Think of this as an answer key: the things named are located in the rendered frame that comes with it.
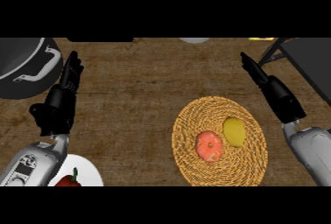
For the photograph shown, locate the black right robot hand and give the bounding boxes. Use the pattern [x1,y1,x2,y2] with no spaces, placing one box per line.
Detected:
[240,51,308,124]

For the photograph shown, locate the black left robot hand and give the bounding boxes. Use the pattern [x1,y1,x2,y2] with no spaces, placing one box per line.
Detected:
[28,50,86,137]

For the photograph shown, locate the yellow lemon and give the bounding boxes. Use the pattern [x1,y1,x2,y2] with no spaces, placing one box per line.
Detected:
[222,116,247,149]

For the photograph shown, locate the round woven wicker placemat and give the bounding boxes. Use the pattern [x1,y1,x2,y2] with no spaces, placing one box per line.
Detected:
[170,95,269,187]

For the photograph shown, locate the white plate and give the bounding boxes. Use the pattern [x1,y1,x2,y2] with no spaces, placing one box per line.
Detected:
[46,153,105,187]

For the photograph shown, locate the red bell pepper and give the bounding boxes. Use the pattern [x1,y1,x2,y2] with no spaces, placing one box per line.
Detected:
[55,167,83,187]

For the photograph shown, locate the pale grey round object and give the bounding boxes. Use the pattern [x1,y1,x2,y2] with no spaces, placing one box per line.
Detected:
[179,37,213,45]

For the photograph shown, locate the black tiered wire shelf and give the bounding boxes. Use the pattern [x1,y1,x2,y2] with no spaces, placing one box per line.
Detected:
[258,37,331,108]

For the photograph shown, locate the dark grey pot with handle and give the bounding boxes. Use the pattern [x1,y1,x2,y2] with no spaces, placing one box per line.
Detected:
[0,37,65,101]

